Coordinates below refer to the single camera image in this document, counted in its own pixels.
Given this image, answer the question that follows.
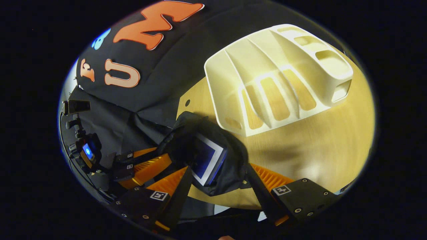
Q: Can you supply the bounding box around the black backdrop cloth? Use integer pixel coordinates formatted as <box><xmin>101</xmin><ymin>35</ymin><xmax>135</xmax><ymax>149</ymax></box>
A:
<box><xmin>59</xmin><ymin>0</ymin><xmax>337</xmax><ymax>200</ymax></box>

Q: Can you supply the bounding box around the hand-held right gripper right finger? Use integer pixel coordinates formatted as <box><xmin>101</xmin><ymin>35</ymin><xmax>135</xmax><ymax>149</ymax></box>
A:
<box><xmin>245</xmin><ymin>163</ymin><xmax>340</xmax><ymax>227</ymax></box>

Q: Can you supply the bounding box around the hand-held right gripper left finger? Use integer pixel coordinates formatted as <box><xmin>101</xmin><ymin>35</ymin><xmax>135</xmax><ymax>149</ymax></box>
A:
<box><xmin>113</xmin><ymin>166</ymin><xmax>194</xmax><ymax>233</ymax></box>

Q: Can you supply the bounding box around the black schoolbag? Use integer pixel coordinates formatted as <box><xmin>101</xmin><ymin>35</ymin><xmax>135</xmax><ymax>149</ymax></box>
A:
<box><xmin>156</xmin><ymin>111</ymin><xmax>267</xmax><ymax>235</ymax></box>

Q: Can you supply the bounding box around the blue cover white-edged book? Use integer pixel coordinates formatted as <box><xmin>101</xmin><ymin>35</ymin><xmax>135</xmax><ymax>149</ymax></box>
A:
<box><xmin>191</xmin><ymin>133</ymin><xmax>228</xmax><ymax>187</ymax></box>

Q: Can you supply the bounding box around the white plastic bookshelf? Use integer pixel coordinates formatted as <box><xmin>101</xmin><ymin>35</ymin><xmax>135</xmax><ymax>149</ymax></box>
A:
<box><xmin>203</xmin><ymin>23</ymin><xmax>354</xmax><ymax>138</ymax></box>

